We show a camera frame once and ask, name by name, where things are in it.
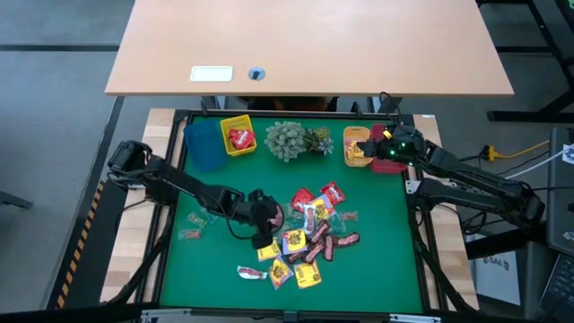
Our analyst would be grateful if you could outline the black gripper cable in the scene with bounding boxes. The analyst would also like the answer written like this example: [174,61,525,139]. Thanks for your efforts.
[223,217,261,242]
[378,91,407,131]

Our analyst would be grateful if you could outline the yellow mesh basket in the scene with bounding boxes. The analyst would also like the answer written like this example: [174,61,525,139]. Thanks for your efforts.
[219,114,258,157]

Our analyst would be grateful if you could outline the grey computer case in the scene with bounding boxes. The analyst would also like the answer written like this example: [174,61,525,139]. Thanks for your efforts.
[545,127,574,257]

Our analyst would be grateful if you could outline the orange plastic tub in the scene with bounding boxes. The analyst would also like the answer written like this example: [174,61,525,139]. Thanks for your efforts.
[343,126,373,169]

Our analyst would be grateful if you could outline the blue plastic bin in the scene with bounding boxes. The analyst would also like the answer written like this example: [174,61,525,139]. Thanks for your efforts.
[182,118,229,174]

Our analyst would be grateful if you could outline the white red candy bar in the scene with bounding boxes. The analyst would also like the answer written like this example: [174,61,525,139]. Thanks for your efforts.
[236,265,268,281]
[302,204,317,235]

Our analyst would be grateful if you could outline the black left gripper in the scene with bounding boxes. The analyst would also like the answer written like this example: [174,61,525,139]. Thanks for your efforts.
[245,188,286,250]

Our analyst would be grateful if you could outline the silver aluminium bracket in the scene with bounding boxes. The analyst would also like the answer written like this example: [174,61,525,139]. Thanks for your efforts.
[388,313,443,323]
[140,307,193,323]

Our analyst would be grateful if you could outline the small dark succulent plant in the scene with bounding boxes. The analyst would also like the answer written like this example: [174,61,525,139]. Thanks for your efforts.
[304,127,335,157]

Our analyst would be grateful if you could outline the white labelled box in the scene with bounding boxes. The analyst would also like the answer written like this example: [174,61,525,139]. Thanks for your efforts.
[474,250,522,307]

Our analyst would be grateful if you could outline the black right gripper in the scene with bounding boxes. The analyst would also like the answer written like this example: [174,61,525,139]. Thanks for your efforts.
[357,125,426,167]

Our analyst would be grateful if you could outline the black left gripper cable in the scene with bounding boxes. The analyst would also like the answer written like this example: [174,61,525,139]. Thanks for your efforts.
[223,217,261,242]

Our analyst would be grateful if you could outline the black chair base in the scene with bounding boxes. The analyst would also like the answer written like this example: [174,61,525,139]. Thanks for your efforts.
[0,190,35,211]

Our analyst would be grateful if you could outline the black desk leg frame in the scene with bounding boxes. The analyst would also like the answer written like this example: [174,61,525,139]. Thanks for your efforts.
[477,0,574,123]

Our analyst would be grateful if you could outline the pale green bushy plant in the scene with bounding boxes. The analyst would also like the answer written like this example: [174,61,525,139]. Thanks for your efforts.
[263,120,309,163]

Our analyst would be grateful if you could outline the purple-edged Sour Patch packet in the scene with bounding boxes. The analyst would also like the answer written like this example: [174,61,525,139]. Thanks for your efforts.
[281,228,309,256]
[267,256,295,291]

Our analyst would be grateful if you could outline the white rectangular desk plate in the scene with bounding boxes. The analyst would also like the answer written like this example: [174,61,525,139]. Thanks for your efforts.
[189,65,235,83]

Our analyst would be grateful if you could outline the green table mat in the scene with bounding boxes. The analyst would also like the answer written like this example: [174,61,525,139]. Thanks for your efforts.
[159,115,425,314]

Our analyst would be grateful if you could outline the red Skittles packet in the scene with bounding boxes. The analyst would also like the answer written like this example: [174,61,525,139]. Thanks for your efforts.
[291,187,317,213]
[319,180,347,206]
[227,127,257,151]

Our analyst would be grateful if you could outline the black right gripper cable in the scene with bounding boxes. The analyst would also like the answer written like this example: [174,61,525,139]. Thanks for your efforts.
[378,91,407,131]

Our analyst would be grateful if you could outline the white cable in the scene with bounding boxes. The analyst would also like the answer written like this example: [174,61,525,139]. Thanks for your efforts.
[504,150,566,180]

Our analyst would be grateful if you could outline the yellow black hazard tape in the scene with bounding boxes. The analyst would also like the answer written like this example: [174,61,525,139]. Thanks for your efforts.
[56,179,107,310]

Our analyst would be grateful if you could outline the red plastic bin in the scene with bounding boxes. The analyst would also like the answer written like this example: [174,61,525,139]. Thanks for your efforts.
[370,123,409,175]

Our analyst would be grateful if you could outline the black keyboard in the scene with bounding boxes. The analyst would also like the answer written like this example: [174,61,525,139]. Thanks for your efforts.
[539,253,574,322]

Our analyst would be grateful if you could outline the light wooden desk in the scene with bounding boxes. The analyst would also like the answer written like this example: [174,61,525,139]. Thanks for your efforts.
[104,0,516,98]

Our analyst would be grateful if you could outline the yellow power cable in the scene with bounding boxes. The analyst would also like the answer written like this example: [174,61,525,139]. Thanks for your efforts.
[483,139,551,162]

